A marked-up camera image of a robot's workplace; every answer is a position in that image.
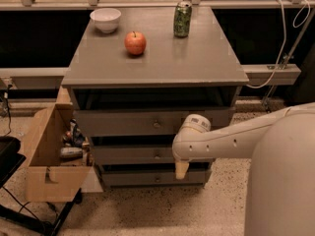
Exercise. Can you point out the grey bottom drawer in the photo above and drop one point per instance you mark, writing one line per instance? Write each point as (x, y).
(149, 178)

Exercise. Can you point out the cardboard box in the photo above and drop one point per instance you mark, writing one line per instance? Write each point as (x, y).
(48, 180)

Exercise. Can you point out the grey drawer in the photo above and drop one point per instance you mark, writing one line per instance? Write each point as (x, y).
(100, 123)
(149, 178)
(106, 155)

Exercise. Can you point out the grey top drawer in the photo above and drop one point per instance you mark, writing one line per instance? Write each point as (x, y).
(100, 123)

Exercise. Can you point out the silver can in box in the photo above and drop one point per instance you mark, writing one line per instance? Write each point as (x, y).
(70, 152)

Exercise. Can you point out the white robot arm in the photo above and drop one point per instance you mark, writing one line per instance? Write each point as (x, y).
(281, 183)

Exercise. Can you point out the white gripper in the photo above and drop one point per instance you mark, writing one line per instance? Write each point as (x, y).
(181, 149)

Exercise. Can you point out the grey drawer cabinet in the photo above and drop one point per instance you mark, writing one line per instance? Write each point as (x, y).
(197, 72)

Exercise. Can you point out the white ceramic bowl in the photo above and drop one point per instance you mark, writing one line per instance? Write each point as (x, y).
(106, 19)

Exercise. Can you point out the dark bottle in box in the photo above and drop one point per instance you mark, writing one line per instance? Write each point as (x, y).
(77, 138)

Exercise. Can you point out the red apple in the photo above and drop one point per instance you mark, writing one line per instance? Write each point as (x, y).
(135, 43)

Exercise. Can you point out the green soda can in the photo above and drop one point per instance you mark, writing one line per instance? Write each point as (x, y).
(182, 19)

